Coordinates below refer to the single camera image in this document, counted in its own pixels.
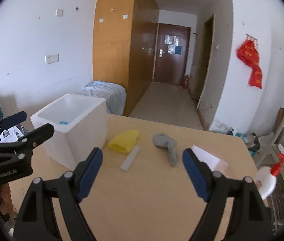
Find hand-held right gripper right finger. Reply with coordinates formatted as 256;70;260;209
182;148;274;241

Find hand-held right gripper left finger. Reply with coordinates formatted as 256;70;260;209
13;147;103;241

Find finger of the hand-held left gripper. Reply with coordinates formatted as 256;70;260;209
0;124;55;160
0;111;28;143

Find white foam box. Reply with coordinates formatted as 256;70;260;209
30;93;108;170

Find grey sock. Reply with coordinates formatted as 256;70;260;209
152;133;179;167

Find yellow foam net sleeve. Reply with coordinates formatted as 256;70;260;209
109;130;140;154

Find person's left hand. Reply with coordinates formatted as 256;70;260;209
0;182;13;207

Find printed paper leaflet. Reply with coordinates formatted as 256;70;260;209
0;126;29;143

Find white foam block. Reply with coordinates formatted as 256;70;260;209
191;145;229;172

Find white foam tube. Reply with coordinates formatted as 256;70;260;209
120;145;141;172

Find white spray bottle red trigger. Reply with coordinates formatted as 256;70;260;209
255;153;284;200

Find light blue sheet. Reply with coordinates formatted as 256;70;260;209
78;80;127;114

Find wooden board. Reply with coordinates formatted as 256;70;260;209
273;108;284;136

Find wooden wardrobe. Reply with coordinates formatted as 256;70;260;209
92;0;159;117

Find dark brown door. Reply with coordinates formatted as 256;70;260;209
153;22;191;86

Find papers on door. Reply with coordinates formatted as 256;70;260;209
164;35;183;55

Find red hanging cloth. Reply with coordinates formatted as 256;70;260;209
237;39;263;89

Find double white wall switch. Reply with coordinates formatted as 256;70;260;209
45;54;59;65

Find dark side door frame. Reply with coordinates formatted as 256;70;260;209
193;14;215;101

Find metal wall hook rack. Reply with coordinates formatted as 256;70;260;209
246;34;258;46

